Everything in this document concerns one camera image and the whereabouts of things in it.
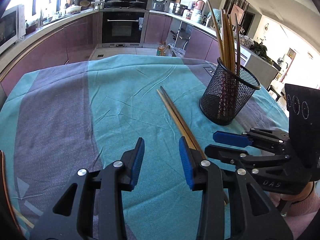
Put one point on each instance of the teal and grey tablecloth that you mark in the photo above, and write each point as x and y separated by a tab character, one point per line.
86	115

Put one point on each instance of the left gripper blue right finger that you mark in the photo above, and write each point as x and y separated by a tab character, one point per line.
191	163

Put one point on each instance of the right hand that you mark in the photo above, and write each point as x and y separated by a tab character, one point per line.
284	201

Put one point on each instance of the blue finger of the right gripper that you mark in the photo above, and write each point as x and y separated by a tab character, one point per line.
231	139
224	154

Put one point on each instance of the yellow cooking oil bottle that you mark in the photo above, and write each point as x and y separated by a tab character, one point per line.
161	49

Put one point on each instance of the dark brown wooden chopstick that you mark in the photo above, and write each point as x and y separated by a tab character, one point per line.
198	148

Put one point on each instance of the black mesh utensil holder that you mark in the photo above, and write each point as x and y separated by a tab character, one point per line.
227	93

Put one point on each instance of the mint green appliance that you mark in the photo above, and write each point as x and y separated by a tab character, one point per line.
217	15

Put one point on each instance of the white microwave oven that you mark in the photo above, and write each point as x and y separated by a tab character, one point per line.
12	26

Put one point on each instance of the steel stock pot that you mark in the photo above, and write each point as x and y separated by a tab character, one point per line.
178	9

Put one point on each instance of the light bamboo chopstick patterned end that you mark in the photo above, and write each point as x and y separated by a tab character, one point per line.
176	121

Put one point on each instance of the black built-in oven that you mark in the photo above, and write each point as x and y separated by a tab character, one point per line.
122	28

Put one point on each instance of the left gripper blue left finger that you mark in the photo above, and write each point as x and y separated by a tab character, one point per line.
132	161

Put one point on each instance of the pink right sleeve forearm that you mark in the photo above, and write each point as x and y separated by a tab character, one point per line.
301	213

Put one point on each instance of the smartphone with orange edge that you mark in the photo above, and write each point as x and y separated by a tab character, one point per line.
8	219

